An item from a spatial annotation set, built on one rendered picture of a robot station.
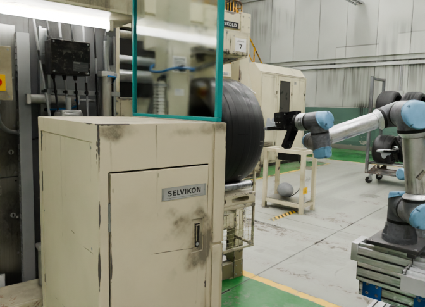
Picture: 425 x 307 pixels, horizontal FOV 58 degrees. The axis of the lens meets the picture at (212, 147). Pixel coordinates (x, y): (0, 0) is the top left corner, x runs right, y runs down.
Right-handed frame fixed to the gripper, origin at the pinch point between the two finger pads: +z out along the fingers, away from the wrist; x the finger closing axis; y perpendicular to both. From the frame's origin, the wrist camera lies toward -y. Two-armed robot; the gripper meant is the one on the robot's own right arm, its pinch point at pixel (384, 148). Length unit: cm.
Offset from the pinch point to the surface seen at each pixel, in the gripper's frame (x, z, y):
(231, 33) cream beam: -94, 25, -83
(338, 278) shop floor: -15, 35, 105
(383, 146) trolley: 324, 313, 82
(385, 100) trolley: 336, 317, 3
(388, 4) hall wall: 806, 741, -246
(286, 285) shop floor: -60, 39, 99
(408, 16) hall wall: 826, 686, -198
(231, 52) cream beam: -95, 25, -72
